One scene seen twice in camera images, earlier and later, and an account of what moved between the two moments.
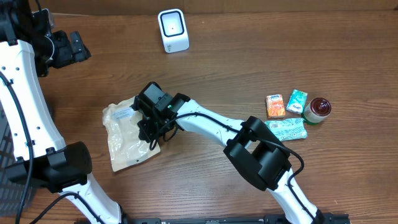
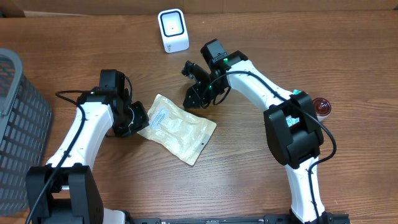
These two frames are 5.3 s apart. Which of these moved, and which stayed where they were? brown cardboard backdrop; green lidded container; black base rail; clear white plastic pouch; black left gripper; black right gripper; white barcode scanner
Moved: black right gripper; clear white plastic pouch; black left gripper
Stayed: white barcode scanner; brown cardboard backdrop; black base rail; green lidded container
